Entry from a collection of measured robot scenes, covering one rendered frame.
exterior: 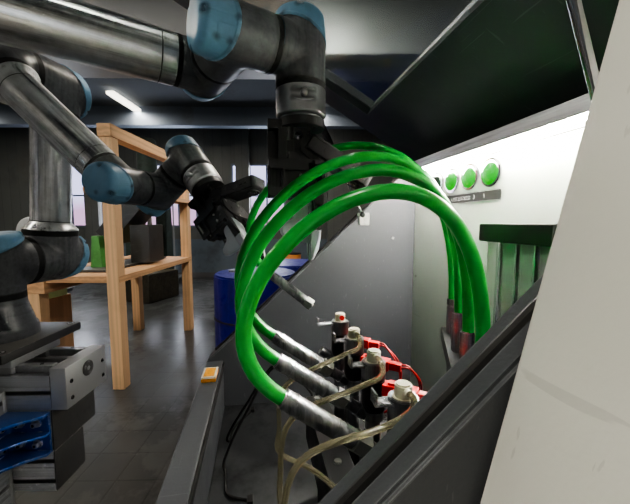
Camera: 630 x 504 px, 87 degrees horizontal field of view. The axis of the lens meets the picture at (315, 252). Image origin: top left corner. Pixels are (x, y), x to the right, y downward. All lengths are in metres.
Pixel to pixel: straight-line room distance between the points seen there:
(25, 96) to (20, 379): 0.56
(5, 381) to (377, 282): 0.84
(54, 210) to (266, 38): 0.72
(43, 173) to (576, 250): 1.02
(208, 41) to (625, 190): 0.43
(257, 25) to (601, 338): 0.47
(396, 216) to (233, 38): 0.58
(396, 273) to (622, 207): 0.74
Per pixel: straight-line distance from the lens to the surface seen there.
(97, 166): 0.73
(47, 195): 1.04
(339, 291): 0.87
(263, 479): 0.73
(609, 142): 0.23
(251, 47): 0.51
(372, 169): 0.37
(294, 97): 0.52
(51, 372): 0.90
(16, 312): 0.98
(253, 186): 0.67
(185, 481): 0.56
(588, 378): 0.21
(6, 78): 0.94
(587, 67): 0.32
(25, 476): 1.04
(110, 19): 0.60
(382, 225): 0.89
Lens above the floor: 1.29
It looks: 5 degrees down
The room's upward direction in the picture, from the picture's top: straight up
